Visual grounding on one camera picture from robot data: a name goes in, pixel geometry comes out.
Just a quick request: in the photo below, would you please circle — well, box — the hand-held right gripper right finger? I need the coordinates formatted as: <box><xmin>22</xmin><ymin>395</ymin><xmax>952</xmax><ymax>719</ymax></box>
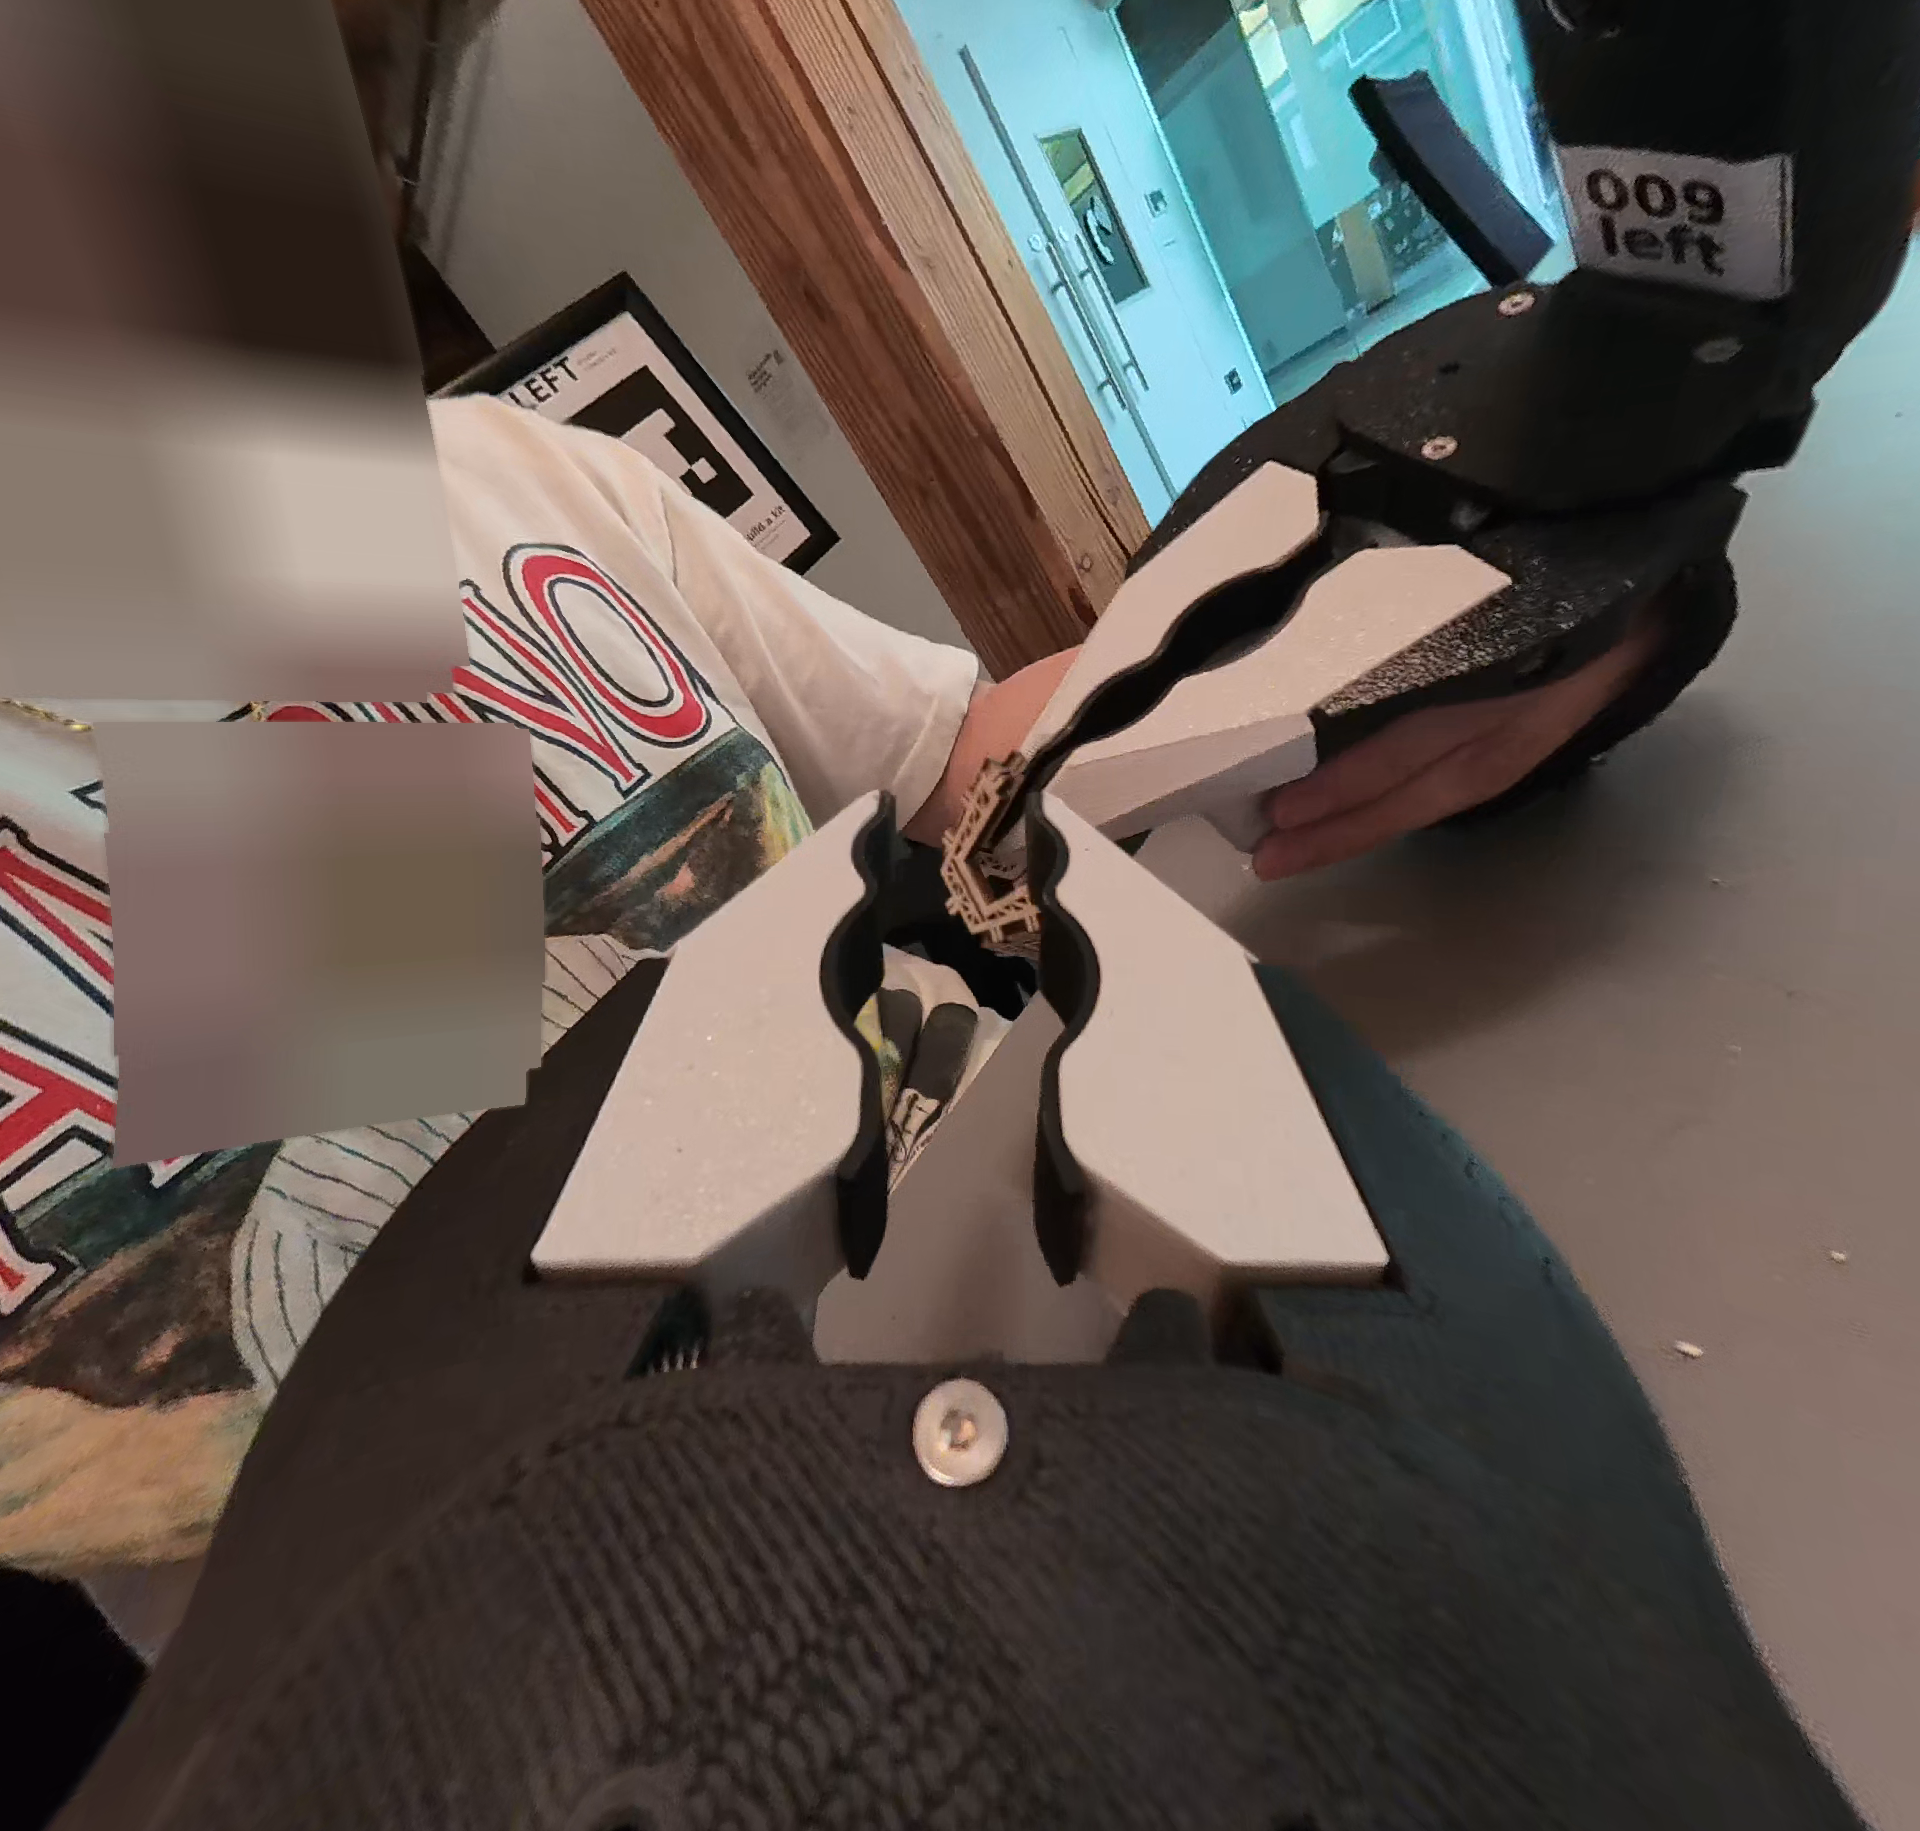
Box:
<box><xmin>1027</xmin><ymin>793</ymin><xmax>1395</xmax><ymax>1335</ymax></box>

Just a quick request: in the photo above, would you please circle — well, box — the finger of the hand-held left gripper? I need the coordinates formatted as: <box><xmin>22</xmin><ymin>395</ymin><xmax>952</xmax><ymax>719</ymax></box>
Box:
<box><xmin>1049</xmin><ymin>538</ymin><xmax>1517</xmax><ymax>846</ymax></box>
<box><xmin>1025</xmin><ymin>460</ymin><xmax>1329</xmax><ymax>779</ymax></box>

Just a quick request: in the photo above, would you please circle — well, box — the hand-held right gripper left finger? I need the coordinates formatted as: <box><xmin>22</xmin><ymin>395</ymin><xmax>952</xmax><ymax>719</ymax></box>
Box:
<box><xmin>530</xmin><ymin>793</ymin><xmax>902</xmax><ymax>1329</ymax></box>

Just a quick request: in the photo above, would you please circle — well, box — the small wooden tower midsection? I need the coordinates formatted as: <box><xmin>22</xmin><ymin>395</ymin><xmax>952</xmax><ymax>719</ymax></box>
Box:
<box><xmin>941</xmin><ymin>750</ymin><xmax>1049</xmax><ymax>947</ymax></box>

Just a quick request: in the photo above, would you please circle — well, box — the person's left hand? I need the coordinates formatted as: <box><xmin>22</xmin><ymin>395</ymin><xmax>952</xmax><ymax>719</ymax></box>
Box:
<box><xmin>1249</xmin><ymin>612</ymin><xmax>1669</xmax><ymax>882</ymax></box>

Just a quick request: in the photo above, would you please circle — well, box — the black chair back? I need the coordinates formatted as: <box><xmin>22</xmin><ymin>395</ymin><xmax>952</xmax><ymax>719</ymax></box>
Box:
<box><xmin>1351</xmin><ymin>72</ymin><xmax>1559</xmax><ymax>287</ymax></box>

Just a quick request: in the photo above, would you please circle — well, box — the glass door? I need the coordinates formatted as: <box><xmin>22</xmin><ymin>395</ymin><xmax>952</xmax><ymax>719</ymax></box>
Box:
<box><xmin>960</xmin><ymin>42</ymin><xmax>1188</xmax><ymax>512</ymax></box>

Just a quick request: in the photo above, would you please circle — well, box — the black framed board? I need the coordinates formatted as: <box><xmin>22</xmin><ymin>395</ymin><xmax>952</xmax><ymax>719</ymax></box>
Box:
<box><xmin>436</xmin><ymin>270</ymin><xmax>843</xmax><ymax>577</ymax></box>

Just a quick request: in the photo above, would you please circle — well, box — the wooden post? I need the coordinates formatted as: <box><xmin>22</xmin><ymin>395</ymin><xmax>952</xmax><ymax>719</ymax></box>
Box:
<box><xmin>526</xmin><ymin>0</ymin><xmax>1156</xmax><ymax>681</ymax></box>

